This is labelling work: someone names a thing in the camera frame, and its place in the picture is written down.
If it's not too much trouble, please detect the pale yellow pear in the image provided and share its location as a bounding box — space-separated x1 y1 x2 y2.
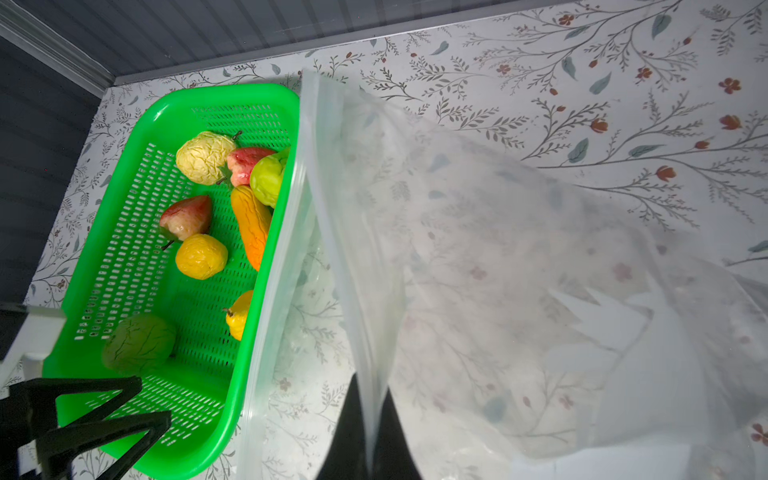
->
175 131 237 186

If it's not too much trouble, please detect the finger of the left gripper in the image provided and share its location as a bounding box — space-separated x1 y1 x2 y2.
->
23 410 172 479
1 377 142 444

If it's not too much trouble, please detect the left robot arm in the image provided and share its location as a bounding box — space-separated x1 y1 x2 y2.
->
1 302 171 479

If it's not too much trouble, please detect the clear zip top bag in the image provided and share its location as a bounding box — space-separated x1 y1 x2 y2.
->
237 72 767 479

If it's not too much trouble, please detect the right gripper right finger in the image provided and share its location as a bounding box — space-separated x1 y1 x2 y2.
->
373 391 422 480

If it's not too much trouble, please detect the red apple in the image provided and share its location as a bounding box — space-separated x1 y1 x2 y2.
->
158 195 213 242

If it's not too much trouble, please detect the light green fruit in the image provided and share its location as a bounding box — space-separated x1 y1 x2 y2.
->
249 148 290 208

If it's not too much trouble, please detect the orange carrot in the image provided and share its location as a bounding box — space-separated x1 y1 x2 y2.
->
230 186 272 271

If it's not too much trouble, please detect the green plastic basket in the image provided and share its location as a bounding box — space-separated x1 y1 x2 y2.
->
43 84 299 479

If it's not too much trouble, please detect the yellow lemon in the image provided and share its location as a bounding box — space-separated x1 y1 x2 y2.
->
225 290 254 341
175 234 229 280

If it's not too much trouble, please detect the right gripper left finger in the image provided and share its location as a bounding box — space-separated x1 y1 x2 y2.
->
316 374 369 480

